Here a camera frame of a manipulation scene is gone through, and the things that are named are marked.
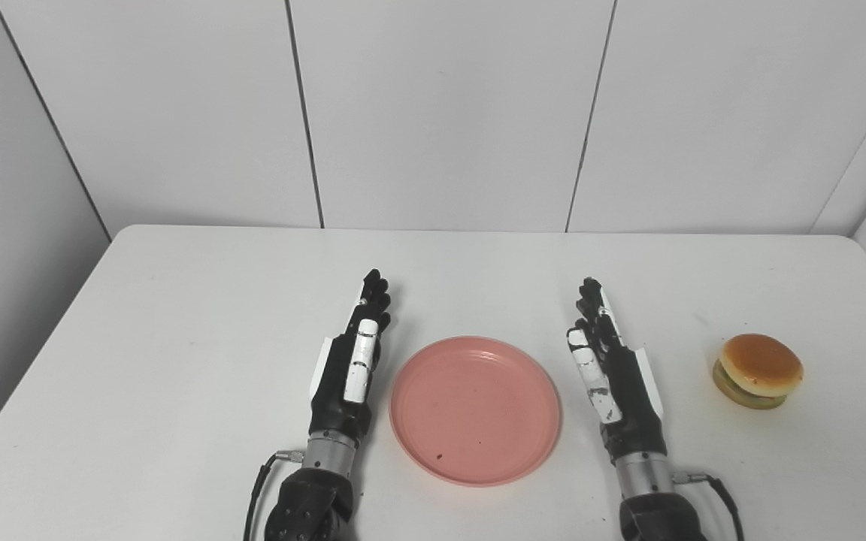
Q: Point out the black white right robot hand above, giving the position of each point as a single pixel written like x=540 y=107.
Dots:
x=632 y=398

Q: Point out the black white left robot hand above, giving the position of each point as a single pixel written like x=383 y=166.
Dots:
x=335 y=391

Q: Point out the toy hamburger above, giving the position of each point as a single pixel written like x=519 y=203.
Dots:
x=760 y=364

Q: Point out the pink plastic plate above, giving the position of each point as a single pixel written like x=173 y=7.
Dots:
x=474 y=409

